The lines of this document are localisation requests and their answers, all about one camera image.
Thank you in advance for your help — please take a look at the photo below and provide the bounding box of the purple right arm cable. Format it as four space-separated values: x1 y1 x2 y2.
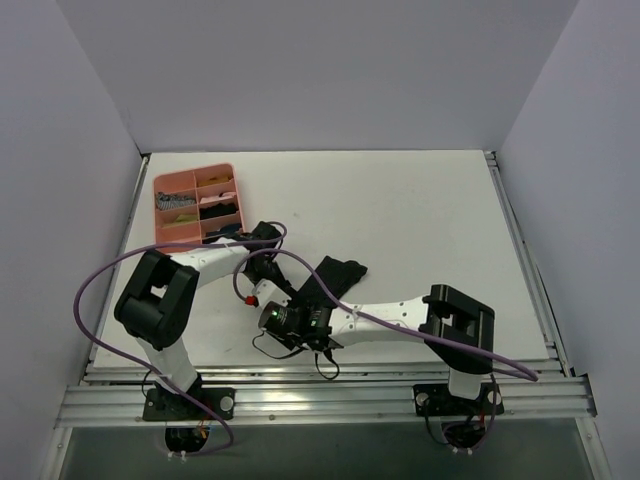
232 248 540 446

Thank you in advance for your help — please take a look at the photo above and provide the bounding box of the striped rolled garment in box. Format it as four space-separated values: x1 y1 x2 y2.
155 192 196 211

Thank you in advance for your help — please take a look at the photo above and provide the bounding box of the pink garment in box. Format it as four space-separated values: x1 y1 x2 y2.
199 191 237 204

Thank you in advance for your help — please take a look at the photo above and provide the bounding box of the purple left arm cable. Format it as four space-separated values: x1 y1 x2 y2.
72 222 289 457

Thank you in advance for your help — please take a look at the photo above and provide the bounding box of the navy garment in box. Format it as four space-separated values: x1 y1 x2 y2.
204 223 242 238

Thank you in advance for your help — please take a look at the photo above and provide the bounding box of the yellow garment in box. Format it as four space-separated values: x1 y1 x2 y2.
196 174 233 188

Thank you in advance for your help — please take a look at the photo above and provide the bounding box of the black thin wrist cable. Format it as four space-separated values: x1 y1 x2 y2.
251 332 341 381

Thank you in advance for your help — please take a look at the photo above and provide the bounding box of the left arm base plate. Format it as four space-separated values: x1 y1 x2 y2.
142 387 235 422

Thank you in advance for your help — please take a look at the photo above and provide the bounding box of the black striped underwear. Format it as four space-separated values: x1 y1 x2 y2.
289 256 368 308

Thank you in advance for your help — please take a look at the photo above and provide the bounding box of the olive garment in box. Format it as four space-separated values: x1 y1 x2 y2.
162 214 198 228

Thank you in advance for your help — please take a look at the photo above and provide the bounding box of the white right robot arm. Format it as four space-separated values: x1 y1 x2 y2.
250 281 495 413

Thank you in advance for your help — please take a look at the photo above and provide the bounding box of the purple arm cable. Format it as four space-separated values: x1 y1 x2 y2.
232 248 540 446
72 222 289 457

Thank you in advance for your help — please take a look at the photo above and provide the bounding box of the pink compartment organizer box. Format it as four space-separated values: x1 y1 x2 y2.
152 163 244 252

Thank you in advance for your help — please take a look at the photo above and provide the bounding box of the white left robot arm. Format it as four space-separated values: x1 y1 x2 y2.
114 221 297 419

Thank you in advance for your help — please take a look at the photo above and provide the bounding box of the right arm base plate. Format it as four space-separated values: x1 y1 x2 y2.
412 382 505 417

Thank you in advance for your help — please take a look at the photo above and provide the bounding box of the black rolled garment in box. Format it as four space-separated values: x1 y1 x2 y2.
199 203 238 221

